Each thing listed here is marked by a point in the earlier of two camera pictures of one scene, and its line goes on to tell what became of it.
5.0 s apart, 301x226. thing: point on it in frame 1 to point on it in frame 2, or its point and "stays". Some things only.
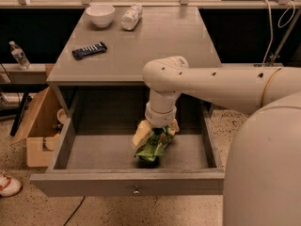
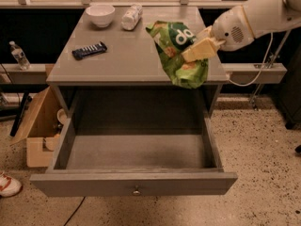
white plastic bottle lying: [132, 17] stays
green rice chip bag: [155, 146] to [171, 39]
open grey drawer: [93, 153] stays
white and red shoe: [8, 186] stays
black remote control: [89, 51] stays
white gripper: [161, 119] to [231, 29]
